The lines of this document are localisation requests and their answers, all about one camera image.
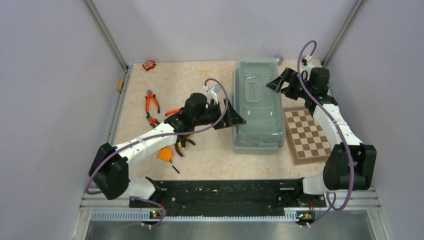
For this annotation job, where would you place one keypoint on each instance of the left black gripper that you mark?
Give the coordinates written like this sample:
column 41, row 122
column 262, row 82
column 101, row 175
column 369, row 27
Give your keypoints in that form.
column 232, row 118

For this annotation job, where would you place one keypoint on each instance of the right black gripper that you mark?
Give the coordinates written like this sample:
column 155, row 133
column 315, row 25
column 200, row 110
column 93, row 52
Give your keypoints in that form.
column 276, row 84

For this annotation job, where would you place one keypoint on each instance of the green plastic toolbox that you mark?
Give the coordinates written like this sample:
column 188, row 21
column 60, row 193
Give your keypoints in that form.
column 264, row 131

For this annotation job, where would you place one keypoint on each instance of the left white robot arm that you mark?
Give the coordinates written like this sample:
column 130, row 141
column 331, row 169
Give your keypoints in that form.
column 111, row 165

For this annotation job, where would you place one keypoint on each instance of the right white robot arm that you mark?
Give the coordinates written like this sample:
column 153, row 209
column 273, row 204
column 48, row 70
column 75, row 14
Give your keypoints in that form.
column 350, row 165

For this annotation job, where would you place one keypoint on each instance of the silver metal cylinder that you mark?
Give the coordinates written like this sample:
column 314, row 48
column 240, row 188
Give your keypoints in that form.
column 279, row 59

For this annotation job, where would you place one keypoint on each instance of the orange long nose pliers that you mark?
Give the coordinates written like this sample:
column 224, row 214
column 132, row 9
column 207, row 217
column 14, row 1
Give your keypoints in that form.
column 175, row 111

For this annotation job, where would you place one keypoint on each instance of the wooden chessboard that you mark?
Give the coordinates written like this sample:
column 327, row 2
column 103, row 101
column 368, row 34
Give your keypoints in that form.
column 306, row 139

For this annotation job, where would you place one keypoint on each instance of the orange tape measure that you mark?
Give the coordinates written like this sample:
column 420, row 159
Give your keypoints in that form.
column 166, row 155

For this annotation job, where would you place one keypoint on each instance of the wooden block left edge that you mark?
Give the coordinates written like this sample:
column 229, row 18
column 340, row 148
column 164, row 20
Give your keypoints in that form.
column 120, row 85

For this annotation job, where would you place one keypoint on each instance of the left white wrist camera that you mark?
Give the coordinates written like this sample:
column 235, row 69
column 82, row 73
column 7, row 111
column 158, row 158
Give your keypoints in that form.
column 212, row 93

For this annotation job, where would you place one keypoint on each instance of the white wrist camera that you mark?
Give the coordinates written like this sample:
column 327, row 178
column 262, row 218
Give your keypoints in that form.
column 212, row 93
column 306, row 64

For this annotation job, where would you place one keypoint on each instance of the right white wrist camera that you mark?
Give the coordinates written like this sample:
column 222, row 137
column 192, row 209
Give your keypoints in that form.
column 306, row 64

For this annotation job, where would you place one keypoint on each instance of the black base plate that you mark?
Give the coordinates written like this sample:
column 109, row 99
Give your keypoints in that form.
column 233, row 198

